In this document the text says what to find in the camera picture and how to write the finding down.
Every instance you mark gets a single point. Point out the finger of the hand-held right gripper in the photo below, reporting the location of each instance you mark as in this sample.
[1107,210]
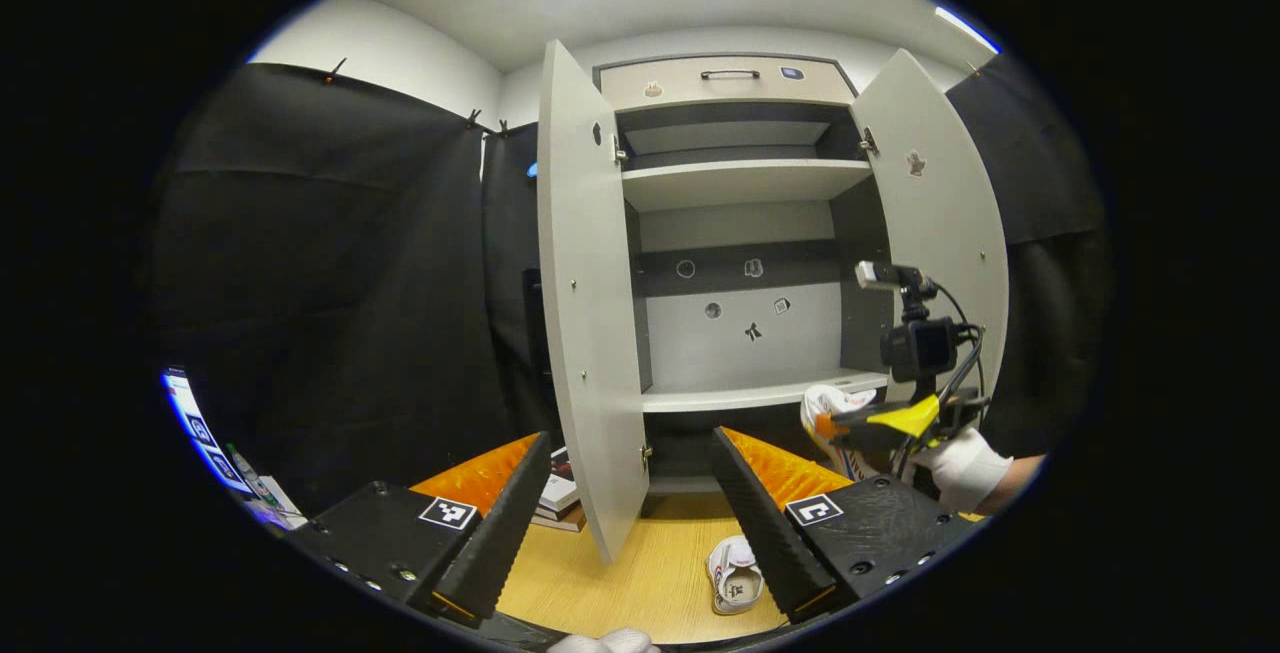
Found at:
[860,416]
[824,425]

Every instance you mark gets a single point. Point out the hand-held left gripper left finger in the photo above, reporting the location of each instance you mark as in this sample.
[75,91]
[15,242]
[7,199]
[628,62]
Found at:
[500,533]

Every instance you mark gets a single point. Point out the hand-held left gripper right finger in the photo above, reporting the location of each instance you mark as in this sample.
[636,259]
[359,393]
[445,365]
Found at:
[760,523]

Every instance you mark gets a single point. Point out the white shoe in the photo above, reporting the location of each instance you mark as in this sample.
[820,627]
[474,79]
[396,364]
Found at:
[735,583]
[825,408]

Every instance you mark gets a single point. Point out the grey shoe cabinet door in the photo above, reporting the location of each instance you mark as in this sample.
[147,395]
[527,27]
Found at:
[940,223]
[590,333]

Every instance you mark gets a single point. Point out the grey white shoe cabinet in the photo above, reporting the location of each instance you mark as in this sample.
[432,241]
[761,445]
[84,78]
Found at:
[740,183]

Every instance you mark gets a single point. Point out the beige cabinet drawer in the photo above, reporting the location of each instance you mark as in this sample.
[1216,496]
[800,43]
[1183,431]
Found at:
[760,93]

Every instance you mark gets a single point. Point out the white printed board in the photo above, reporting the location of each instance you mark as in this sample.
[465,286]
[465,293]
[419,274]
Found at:
[200,428]

